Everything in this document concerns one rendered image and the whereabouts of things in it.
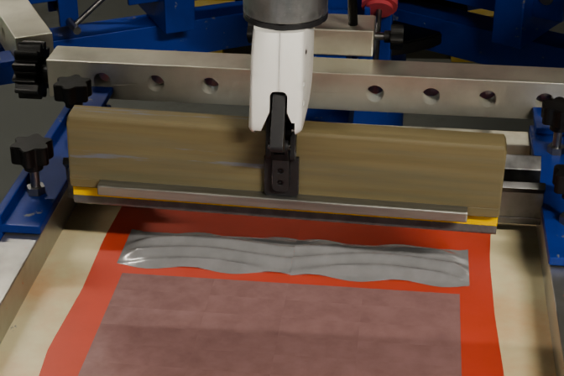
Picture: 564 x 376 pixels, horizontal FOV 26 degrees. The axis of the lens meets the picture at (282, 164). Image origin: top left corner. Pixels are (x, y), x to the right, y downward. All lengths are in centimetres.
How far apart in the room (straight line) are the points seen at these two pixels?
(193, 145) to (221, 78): 38
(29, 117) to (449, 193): 287
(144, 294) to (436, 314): 29
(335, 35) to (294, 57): 48
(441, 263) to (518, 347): 15
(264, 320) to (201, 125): 20
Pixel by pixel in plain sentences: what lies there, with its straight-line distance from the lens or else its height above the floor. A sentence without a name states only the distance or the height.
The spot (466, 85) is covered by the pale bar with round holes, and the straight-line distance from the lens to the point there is 149.
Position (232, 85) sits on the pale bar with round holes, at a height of 102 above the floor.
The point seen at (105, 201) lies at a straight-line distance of 119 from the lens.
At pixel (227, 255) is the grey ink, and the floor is 96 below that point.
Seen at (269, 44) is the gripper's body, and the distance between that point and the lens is 105.
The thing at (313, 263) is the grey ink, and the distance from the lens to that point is 125.
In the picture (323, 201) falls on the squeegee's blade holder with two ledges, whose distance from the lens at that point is 113.
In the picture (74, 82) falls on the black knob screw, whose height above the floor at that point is 106.
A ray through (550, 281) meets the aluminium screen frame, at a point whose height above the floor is 99.
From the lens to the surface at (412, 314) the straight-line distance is 119.
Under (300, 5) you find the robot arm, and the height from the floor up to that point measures 127.
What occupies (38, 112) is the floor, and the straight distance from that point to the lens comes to 394.
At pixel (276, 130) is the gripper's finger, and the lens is 107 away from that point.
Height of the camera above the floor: 162
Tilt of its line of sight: 27 degrees down
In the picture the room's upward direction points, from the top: straight up
